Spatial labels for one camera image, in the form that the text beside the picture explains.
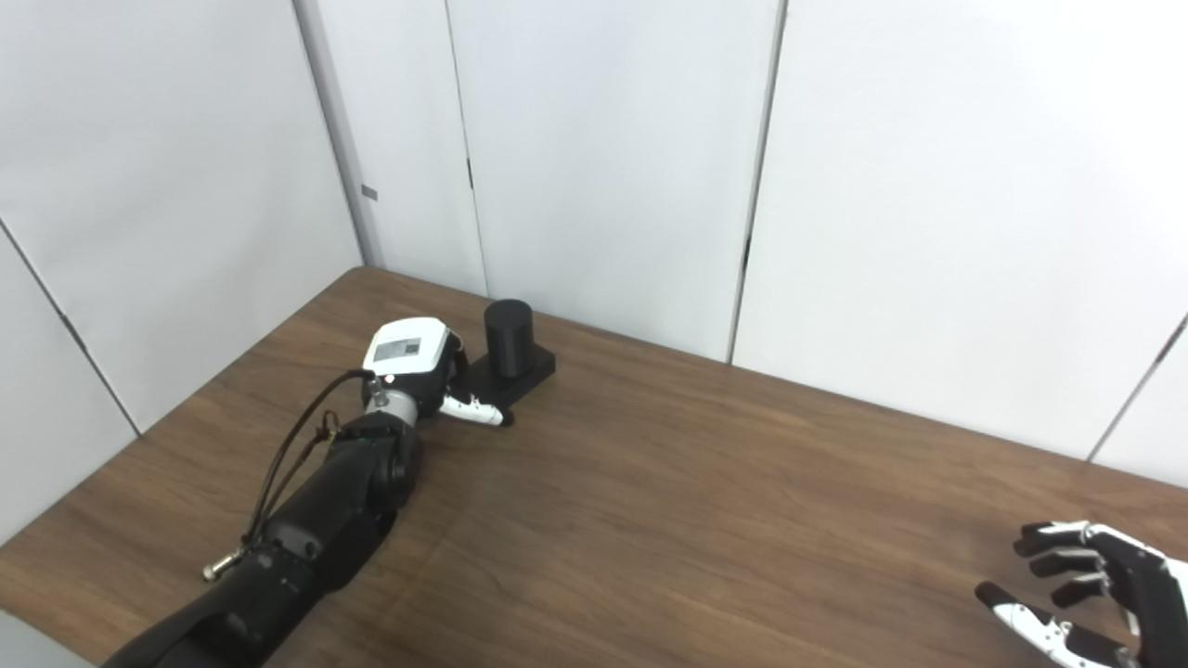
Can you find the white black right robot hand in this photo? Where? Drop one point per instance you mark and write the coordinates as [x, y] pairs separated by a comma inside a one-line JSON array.
[[1155, 603]]

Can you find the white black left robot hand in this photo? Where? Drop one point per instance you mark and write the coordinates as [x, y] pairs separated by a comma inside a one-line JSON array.
[[408, 357]]

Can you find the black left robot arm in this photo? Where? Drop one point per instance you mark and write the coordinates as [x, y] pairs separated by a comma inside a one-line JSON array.
[[306, 538]]

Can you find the black peg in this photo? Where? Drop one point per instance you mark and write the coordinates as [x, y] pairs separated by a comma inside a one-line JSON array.
[[509, 334]]

